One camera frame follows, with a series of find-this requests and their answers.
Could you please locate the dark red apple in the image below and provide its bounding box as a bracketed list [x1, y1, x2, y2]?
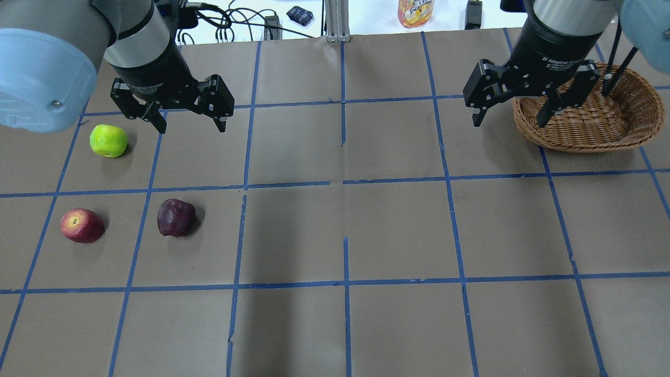
[157, 198, 196, 238]

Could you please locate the red yellow apple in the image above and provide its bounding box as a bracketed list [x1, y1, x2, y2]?
[60, 208, 105, 243]

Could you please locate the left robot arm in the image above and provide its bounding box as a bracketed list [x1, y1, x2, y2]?
[1, 1, 235, 134]

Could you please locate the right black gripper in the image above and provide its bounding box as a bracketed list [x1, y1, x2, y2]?
[463, 46, 600, 128]

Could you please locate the orange snack bag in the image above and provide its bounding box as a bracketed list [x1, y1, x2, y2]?
[397, 0, 434, 28]

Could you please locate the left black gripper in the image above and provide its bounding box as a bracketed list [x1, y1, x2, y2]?
[110, 50, 235, 135]

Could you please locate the wicker basket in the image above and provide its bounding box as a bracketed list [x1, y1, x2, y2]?
[512, 69, 665, 153]

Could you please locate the green apple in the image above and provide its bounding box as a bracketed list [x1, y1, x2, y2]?
[89, 124, 128, 158]

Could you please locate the black power adapter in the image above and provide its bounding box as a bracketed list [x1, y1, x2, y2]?
[263, 15, 283, 40]

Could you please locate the dark blue pouch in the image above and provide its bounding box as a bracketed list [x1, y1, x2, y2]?
[286, 6, 315, 27]

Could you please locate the aluminium frame post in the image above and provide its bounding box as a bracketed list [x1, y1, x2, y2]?
[323, 0, 351, 43]

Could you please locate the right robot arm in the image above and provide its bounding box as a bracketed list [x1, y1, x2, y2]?
[463, 1, 669, 127]

